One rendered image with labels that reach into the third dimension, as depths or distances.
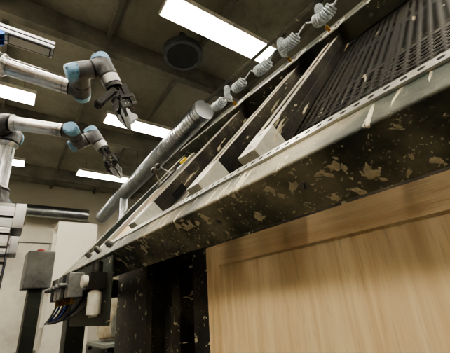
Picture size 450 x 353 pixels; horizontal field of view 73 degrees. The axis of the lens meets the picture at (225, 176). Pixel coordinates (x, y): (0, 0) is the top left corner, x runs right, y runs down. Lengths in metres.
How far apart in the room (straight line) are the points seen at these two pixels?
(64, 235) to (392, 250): 5.13
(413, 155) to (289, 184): 0.20
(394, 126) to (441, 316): 0.36
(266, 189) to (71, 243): 5.01
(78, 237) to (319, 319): 4.96
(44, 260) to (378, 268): 1.54
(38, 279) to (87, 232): 3.78
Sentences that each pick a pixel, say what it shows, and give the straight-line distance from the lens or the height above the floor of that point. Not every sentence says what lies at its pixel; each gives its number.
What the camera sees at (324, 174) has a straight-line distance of 0.54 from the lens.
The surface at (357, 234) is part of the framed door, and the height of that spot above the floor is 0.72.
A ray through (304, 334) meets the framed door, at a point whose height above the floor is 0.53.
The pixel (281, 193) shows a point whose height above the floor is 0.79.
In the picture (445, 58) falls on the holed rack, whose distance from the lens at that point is 0.53.
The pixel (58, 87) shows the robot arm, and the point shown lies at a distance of 1.56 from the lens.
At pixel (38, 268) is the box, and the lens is 1.83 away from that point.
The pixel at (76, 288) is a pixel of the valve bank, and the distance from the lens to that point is 1.37.
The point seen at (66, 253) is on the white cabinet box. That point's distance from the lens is 5.46.
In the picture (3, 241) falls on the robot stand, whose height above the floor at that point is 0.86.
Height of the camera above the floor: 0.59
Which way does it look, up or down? 23 degrees up
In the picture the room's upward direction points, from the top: 4 degrees counter-clockwise
